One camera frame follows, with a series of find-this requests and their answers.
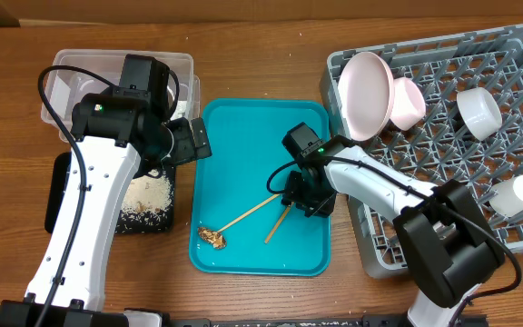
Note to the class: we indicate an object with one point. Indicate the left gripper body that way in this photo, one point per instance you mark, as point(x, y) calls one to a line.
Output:
point(184, 148)

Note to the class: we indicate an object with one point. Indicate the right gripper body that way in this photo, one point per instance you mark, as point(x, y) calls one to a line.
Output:
point(305, 200)

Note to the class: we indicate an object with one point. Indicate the wooden chopstick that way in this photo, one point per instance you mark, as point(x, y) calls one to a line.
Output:
point(278, 224)
point(252, 210)

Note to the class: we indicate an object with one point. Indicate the pink plate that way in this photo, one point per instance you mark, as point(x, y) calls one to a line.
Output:
point(366, 94)

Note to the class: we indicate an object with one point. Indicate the pink bowl with rice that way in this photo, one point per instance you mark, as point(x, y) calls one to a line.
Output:
point(409, 105)

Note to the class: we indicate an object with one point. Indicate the grey-white bowl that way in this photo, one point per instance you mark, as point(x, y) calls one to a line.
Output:
point(480, 112)

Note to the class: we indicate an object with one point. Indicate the white cup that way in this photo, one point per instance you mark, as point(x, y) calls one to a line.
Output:
point(508, 200)

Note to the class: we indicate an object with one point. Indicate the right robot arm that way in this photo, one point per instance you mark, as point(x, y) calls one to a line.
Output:
point(445, 239)

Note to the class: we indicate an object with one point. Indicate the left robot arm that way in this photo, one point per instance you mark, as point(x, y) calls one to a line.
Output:
point(118, 135)

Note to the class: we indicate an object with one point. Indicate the grey dishwasher rack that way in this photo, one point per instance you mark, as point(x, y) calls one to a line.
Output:
point(440, 147)

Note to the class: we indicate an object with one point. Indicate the spilled rice pile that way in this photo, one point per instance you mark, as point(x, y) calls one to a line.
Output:
point(147, 205)

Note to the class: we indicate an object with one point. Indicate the black tray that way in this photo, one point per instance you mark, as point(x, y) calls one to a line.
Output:
point(59, 181)

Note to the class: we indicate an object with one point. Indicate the teal serving tray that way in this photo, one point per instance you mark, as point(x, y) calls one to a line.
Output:
point(245, 137)

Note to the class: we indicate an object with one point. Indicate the brown food scraps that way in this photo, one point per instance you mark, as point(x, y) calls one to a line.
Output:
point(215, 239)

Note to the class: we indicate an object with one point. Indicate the clear plastic bin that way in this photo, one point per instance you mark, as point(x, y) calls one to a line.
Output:
point(65, 89)

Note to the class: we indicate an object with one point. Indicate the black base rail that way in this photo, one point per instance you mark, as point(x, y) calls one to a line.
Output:
point(375, 320)

